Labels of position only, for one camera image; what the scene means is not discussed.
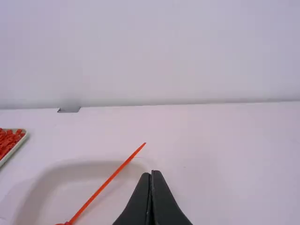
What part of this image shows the pale tray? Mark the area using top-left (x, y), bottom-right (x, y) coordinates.
top-left (0, 128), bottom-right (29, 168)

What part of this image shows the orange cable tie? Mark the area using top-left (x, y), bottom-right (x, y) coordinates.
top-left (55, 142), bottom-right (147, 225)

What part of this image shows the row of orange cable ties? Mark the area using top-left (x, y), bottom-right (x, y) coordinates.
top-left (0, 128), bottom-right (26, 160)

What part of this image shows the white dish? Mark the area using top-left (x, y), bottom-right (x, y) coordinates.
top-left (13, 156), bottom-right (154, 225)

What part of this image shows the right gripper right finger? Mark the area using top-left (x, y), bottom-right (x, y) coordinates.
top-left (146, 169), bottom-right (194, 225)

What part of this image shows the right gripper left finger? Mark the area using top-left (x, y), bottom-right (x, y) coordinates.
top-left (112, 172), bottom-right (151, 225)

